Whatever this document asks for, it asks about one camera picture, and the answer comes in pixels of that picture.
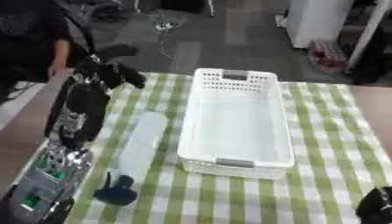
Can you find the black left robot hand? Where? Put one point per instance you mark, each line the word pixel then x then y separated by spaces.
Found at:
pixel 86 102

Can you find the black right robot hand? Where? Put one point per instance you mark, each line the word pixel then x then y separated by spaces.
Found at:
pixel 377 207

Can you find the person's hand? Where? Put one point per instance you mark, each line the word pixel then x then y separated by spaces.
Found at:
pixel 56 67

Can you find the person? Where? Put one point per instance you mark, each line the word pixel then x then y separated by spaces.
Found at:
pixel 25 32

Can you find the white power strip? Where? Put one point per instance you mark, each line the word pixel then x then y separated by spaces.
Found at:
pixel 167 26

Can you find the white perforated plastic basket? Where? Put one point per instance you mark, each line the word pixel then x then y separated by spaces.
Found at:
pixel 235 125

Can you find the red bottle pack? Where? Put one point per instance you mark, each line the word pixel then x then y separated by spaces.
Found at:
pixel 326 54

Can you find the white cabinet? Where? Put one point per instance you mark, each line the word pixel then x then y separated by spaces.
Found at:
pixel 316 20

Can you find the white slanted post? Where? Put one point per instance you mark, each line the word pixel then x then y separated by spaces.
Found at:
pixel 365 38

